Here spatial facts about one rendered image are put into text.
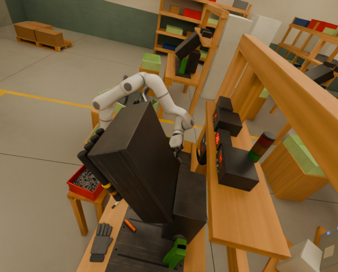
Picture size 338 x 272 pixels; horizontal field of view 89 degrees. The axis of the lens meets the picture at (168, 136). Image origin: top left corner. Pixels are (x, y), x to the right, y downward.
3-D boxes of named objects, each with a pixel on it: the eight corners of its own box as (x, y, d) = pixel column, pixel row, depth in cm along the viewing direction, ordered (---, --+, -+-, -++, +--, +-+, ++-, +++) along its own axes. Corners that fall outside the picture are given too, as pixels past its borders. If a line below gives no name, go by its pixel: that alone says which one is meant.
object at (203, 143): (199, 162, 100) (207, 143, 91) (199, 142, 113) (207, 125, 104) (219, 167, 100) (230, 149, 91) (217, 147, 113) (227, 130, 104)
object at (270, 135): (259, 146, 65) (265, 137, 63) (255, 137, 69) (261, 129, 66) (271, 149, 66) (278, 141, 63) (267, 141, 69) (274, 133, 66)
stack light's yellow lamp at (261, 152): (252, 154, 68) (259, 146, 65) (250, 145, 72) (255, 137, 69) (264, 157, 68) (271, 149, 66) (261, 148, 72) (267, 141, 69)
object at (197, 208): (160, 237, 107) (171, 213, 85) (167, 195, 130) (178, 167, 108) (188, 245, 107) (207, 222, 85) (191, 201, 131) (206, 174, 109)
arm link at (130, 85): (108, 106, 155) (96, 114, 143) (100, 95, 151) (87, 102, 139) (148, 85, 126) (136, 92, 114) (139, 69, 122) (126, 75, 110)
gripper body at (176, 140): (169, 134, 126) (166, 147, 120) (180, 130, 120) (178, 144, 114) (175, 138, 131) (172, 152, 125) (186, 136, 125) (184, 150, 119)
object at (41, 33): (17, 41, 499) (11, 24, 470) (36, 36, 561) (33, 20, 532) (58, 52, 504) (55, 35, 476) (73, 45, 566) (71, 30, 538)
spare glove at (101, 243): (108, 263, 93) (108, 262, 91) (87, 262, 91) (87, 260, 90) (116, 224, 108) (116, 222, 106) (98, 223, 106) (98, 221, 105)
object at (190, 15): (225, 70, 705) (254, 1, 558) (152, 54, 671) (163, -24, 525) (222, 66, 746) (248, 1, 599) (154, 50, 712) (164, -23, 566)
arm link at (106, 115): (96, 118, 154) (93, 94, 139) (109, 109, 168) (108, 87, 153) (107, 123, 151) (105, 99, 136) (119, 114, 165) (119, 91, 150)
